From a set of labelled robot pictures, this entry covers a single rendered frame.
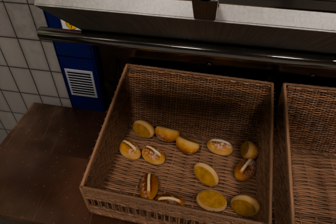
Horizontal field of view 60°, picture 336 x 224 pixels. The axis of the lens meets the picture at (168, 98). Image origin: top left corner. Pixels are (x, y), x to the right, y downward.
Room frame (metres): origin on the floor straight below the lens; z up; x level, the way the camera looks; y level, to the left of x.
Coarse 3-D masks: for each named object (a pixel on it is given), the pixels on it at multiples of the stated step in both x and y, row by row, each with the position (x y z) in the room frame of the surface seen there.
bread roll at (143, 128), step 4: (136, 120) 0.81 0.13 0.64; (140, 120) 0.81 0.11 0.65; (136, 124) 0.79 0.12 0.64; (140, 124) 0.79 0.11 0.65; (144, 124) 0.78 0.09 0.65; (148, 124) 0.79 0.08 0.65; (136, 128) 0.79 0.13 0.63; (140, 128) 0.78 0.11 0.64; (144, 128) 0.77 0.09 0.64; (148, 128) 0.77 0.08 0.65; (152, 128) 0.77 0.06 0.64; (136, 132) 0.78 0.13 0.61; (140, 132) 0.77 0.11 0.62; (144, 132) 0.76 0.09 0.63; (148, 132) 0.76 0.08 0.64; (152, 132) 0.76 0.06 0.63; (144, 136) 0.76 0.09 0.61; (148, 136) 0.75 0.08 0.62
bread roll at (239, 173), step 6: (240, 162) 0.62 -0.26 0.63; (246, 162) 0.61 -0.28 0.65; (252, 162) 0.61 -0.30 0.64; (240, 168) 0.59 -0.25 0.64; (246, 168) 0.59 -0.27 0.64; (252, 168) 0.59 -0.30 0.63; (234, 174) 0.58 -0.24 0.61; (240, 174) 0.57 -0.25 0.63; (246, 174) 0.57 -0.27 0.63; (252, 174) 0.58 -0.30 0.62; (240, 180) 0.57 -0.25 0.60
